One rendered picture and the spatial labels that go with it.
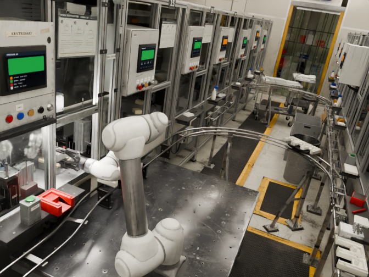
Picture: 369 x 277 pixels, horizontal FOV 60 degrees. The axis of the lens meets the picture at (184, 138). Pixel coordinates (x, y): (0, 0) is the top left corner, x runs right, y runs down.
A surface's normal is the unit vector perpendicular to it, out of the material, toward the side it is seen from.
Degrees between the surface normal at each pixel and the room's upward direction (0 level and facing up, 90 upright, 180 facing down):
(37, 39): 90
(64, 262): 0
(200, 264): 0
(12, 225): 0
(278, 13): 90
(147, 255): 70
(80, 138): 90
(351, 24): 90
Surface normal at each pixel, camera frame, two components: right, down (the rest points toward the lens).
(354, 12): -0.38, 0.29
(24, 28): 0.91, 0.27
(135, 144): 0.72, 0.17
